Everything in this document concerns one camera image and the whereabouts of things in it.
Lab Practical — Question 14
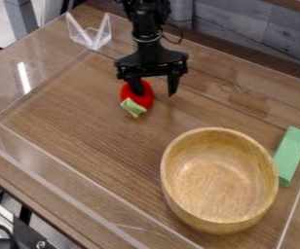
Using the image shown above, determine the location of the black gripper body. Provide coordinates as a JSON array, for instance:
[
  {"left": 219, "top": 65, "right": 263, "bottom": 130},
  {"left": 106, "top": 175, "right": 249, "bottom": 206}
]
[{"left": 115, "top": 49, "right": 188, "bottom": 81}]

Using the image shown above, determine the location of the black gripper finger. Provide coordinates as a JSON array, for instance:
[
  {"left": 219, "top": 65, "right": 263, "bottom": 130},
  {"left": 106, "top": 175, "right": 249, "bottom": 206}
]
[
  {"left": 167, "top": 74, "right": 180, "bottom": 96},
  {"left": 126, "top": 77, "right": 144, "bottom": 96}
]

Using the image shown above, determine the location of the red plush strawberry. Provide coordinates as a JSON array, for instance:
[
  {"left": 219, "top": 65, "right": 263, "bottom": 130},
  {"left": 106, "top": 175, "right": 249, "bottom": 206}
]
[{"left": 120, "top": 80, "right": 154, "bottom": 118}]

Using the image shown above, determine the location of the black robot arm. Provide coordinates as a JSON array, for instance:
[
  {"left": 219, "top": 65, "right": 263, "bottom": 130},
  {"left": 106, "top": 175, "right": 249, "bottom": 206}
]
[{"left": 115, "top": 0, "right": 188, "bottom": 96}]

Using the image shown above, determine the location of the wooden bowl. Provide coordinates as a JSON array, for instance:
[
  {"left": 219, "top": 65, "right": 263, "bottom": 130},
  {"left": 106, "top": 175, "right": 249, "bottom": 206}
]
[{"left": 160, "top": 127, "right": 278, "bottom": 234}]

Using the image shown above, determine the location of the grey table leg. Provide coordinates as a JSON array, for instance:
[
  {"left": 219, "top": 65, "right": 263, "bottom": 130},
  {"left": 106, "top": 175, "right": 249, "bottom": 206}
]
[{"left": 3, "top": 0, "right": 39, "bottom": 40}]

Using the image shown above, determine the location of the green rectangular block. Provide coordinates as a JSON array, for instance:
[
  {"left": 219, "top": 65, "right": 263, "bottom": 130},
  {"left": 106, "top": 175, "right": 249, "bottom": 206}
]
[{"left": 274, "top": 126, "right": 300, "bottom": 187}]

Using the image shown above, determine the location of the black equipment with screw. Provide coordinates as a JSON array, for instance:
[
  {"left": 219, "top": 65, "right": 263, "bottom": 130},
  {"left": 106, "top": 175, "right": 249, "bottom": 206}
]
[{"left": 12, "top": 218, "right": 58, "bottom": 249}]

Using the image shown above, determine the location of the black cable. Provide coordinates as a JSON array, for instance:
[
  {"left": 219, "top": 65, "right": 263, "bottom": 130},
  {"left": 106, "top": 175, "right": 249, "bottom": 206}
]
[{"left": 160, "top": 22, "right": 184, "bottom": 46}]

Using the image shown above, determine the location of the clear acrylic enclosure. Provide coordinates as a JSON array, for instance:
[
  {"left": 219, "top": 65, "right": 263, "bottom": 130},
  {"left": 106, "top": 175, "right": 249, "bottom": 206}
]
[{"left": 0, "top": 7, "right": 300, "bottom": 249}]

